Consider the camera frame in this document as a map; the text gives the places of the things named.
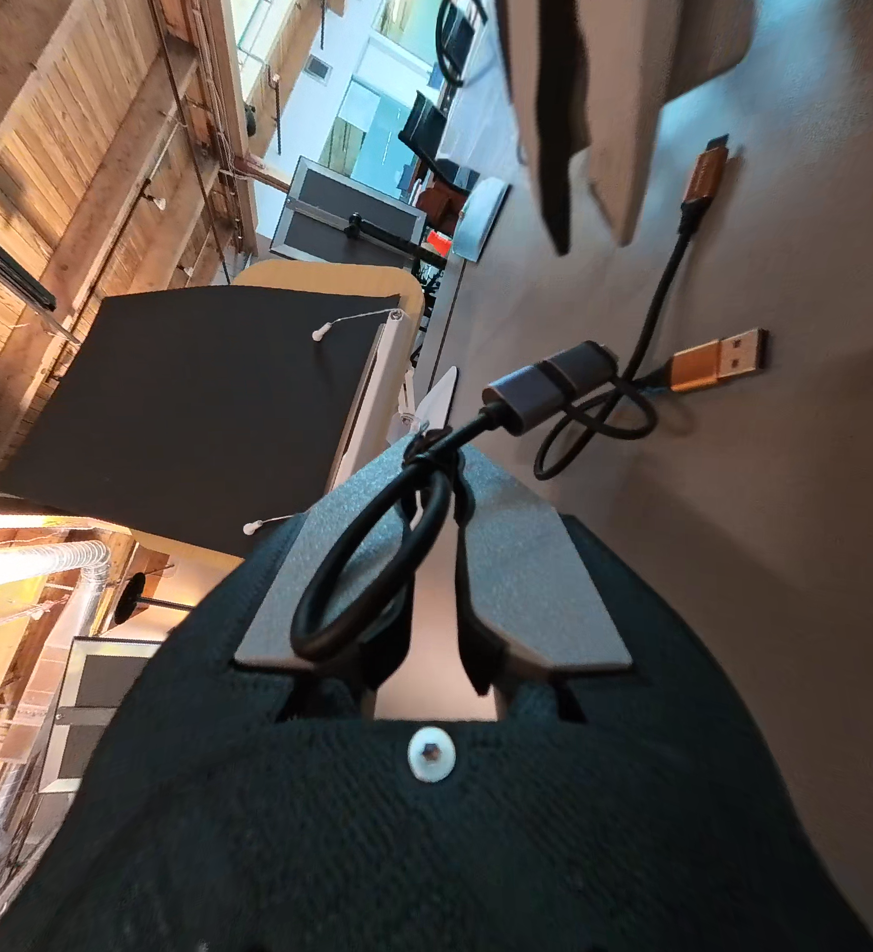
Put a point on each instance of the black monitor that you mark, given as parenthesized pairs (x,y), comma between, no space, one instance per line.
(425,123)

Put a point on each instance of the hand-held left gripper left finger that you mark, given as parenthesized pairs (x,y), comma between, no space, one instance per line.
(369,565)

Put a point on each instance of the white desk stand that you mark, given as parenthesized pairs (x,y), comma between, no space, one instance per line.
(481,216)

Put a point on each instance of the silver ventilation duct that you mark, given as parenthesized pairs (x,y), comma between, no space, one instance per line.
(35,565)

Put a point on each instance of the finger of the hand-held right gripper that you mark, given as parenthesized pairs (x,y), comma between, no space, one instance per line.
(518,74)
(622,111)

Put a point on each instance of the grey framed board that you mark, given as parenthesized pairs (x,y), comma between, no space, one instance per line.
(94,692)
(347,201)

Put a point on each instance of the black round lamp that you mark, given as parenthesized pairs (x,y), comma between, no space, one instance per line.
(128,602)

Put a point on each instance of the black panel beige frame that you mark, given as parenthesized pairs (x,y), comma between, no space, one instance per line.
(183,409)

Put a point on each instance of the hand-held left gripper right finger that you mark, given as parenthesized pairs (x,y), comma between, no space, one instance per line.
(541,595)

